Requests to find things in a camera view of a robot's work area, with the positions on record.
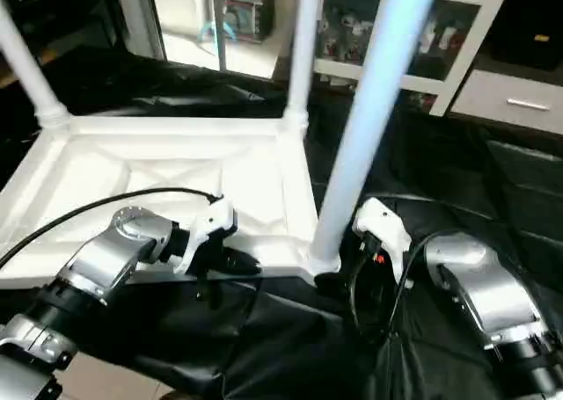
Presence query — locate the white drawer unit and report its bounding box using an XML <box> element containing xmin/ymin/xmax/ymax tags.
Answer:
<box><xmin>449</xmin><ymin>68</ymin><xmax>563</xmax><ymax>137</ymax></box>

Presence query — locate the white plastic table leg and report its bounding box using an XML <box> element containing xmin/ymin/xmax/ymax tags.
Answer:
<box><xmin>281</xmin><ymin>0</ymin><xmax>325</xmax><ymax>134</ymax></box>
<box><xmin>0</xmin><ymin>0</ymin><xmax>71</xmax><ymax>130</ymax></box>
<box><xmin>306</xmin><ymin>0</ymin><xmax>439</xmax><ymax>274</ymax></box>

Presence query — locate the black metal shelf rack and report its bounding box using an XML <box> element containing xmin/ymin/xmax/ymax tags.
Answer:
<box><xmin>0</xmin><ymin>0</ymin><xmax>133</xmax><ymax>80</ymax></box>

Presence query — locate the white glass-door cabinet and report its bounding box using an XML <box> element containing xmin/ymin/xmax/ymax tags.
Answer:
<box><xmin>290</xmin><ymin>0</ymin><xmax>513</xmax><ymax>118</ymax></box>

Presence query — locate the light blue metal frame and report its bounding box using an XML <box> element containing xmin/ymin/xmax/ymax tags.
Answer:
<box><xmin>198</xmin><ymin>0</ymin><xmax>240</xmax><ymax>71</ymax></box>

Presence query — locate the black box yellow label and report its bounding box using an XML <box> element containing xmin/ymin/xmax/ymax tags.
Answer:
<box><xmin>497</xmin><ymin>0</ymin><xmax>563</xmax><ymax>74</ymax></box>

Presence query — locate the black mat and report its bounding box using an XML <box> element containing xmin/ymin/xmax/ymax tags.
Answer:
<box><xmin>0</xmin><ymin>48</ymin><xmax>563</xmax><ymax>400</ymax></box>

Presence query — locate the dark storage box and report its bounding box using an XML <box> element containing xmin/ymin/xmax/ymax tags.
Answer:
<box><xmin>222</xmin><ymin>0</ymin><xmax>274</xmax><ymax>44</ymax></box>

